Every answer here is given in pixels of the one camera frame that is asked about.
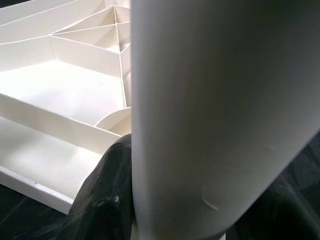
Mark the white plastic table leg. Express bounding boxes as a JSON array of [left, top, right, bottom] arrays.
[[129, 0, 320, 240]]

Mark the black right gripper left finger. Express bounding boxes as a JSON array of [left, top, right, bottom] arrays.
[[66, 133, 135, 240]]

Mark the white plastic table top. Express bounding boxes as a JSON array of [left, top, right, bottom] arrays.
[[0, 0, 133, 216]]

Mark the black table cloth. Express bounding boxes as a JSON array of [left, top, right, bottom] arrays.
[[0, 138, 320, 240]]

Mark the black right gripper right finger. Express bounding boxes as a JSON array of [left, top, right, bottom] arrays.
[[224, 174, 320, 240]]

